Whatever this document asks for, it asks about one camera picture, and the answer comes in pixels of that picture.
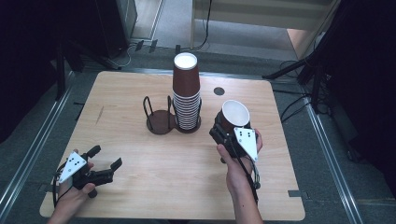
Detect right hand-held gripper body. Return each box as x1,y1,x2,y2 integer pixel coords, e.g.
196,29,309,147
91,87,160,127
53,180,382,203
208,122,260,163

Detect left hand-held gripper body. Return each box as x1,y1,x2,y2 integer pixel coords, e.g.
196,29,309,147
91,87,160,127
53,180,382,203
57,150,115,200

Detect single brown paper cup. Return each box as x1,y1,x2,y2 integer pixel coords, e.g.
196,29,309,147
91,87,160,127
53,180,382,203
220,99,251,135

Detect stack of brown paper cups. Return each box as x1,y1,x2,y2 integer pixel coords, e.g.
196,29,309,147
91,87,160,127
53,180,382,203
172,52,202,131

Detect black wire cup holder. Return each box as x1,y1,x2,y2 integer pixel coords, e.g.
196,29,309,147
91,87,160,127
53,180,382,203
142,95,203,135

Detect person's left hand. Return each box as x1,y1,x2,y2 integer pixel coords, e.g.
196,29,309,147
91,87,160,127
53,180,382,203
56,148,96,217

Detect person's right hand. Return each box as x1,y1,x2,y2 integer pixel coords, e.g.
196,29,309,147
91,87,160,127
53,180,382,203
216,128,264,196

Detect black tape strip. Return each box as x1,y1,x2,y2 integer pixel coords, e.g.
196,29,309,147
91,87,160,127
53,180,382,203
287,189,310,199

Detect black tripod stand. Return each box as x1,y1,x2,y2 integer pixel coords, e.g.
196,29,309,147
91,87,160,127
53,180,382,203
262,6,331,115

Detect black metal stand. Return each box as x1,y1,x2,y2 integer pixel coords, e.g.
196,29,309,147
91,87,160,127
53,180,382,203
54,38,120,101

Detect dark cabinet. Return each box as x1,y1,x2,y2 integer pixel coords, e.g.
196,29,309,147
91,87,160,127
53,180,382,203
93,0,138,60

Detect left hand-held gripper cable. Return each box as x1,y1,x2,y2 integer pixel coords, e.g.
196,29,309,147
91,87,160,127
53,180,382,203
51,167,68,209

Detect hand-held gripper cable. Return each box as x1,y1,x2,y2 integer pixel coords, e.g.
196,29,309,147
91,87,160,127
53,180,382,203
51,167,68,209
232,139,262,204

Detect right hand-held gripper cable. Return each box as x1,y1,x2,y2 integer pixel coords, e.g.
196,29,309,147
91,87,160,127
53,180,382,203
232,139,262,204

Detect black floor cables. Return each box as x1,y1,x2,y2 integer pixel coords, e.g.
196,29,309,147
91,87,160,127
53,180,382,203
273,88,312,123

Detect metal floor rail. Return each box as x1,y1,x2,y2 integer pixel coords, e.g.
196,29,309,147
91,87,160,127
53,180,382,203
303,96,364,224
0,70,76,216

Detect black hanging cable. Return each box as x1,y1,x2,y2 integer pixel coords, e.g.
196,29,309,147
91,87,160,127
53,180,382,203
180,0,213,52

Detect white floor cable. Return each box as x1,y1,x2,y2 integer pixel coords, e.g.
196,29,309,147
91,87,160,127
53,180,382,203
106,43,138,70

